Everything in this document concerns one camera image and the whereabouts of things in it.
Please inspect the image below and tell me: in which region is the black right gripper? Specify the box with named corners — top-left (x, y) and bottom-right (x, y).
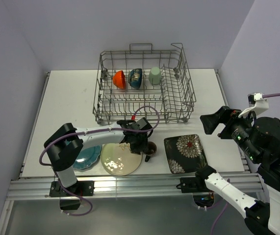
top-left (199, 103), bottom-right (262, 161)

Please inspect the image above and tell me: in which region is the black mug brown inside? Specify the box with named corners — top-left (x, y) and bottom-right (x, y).
top-left (143, 141), bottom-right (157, 163)

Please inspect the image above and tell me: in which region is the blue patterned bowl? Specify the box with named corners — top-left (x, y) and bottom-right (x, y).
top-left (128, 68), bottom-right (143, 90)

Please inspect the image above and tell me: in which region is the orange bowl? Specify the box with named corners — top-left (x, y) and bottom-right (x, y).
top-left (112, 70), bottom-right (126, 89)

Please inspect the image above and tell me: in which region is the light green plastic cup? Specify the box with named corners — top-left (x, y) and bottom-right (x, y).
top-left (149, 67), bottom-right (161, 85)

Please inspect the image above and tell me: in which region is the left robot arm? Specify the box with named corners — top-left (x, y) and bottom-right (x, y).
top-left (39, 117), bottom-right (155, 195)

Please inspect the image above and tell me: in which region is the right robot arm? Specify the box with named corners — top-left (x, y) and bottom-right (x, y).
top-left (195, 106), bottom-right (280, 235)

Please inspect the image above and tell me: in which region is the green cream round plate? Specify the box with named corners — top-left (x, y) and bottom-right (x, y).
top-left (100, 143), bottom-right (142, 176)

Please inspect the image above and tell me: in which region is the black floral square plate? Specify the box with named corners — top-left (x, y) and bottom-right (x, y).
top-left (164, 134), bottom-right (207, 174)

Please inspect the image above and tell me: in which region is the teal scalloped plate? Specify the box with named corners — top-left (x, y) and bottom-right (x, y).
top-left (73, 145), bottom-right (102, 171)

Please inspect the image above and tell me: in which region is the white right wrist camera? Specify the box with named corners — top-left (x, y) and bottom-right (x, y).
top-left (238, 93), bottom-right (269, 118)

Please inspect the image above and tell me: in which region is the grey wire dish rack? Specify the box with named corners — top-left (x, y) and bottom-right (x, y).
top-left (93, 43), bottom-right (196, 124)

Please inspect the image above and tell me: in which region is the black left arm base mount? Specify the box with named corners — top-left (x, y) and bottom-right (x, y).
top-left (49, 181), bottom-right (94, 211)

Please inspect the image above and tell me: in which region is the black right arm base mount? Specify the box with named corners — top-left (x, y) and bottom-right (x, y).
top-left (176, 177), bottom-right (223, 211)

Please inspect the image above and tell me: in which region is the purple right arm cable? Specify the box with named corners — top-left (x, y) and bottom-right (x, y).
top-left (210, 92), bottom-right (280, 235)

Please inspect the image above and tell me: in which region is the aluminium table edge rail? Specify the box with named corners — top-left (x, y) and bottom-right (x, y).
top-left (5, 159), bottom-right (264, 201)

